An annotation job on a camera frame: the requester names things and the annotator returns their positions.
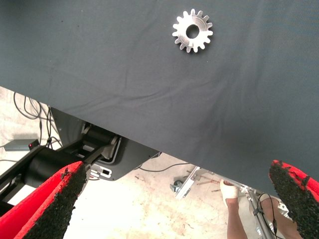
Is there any white shoe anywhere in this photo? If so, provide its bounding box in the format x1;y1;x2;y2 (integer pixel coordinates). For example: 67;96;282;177
219;179;239;207

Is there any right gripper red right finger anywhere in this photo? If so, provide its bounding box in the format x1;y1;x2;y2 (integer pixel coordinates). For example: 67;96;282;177
269;159;319;239

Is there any thin looped floor cable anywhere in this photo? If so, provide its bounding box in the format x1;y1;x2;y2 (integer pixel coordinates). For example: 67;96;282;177
13;92;42;120

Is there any aluminium table leg bracket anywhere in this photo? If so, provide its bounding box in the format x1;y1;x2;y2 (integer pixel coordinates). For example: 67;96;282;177
175;166;201;200

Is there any dark grey table cloth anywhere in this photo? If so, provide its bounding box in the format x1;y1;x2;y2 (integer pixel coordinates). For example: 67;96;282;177
0;0;319;197

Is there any dark grey base panel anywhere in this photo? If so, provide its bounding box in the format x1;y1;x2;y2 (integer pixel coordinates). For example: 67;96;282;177
49;107;160;181

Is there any black floor cable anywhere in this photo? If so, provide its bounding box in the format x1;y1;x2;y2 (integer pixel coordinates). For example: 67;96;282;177
138;161;190;173

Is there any large steel gear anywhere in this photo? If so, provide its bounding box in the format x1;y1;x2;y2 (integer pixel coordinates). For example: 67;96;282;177
171;8;214;53

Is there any bare lower leg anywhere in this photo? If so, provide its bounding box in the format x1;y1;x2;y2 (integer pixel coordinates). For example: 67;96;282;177
259;194;304;239
225;198;250;239

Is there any grey caster wheel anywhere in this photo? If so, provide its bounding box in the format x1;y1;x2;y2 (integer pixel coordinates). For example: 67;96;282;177
170;178;184;193

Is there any grey power box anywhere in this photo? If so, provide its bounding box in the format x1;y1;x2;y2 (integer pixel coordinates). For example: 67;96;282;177
4;138;40;152

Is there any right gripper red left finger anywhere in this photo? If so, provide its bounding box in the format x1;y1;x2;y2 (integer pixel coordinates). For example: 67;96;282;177
0;161;87;239

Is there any thin hanging black cable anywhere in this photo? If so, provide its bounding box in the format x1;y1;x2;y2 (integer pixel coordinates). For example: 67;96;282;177
38;99;63;150

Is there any black cable on profile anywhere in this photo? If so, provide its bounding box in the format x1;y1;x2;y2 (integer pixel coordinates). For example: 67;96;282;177
256;193;280;235

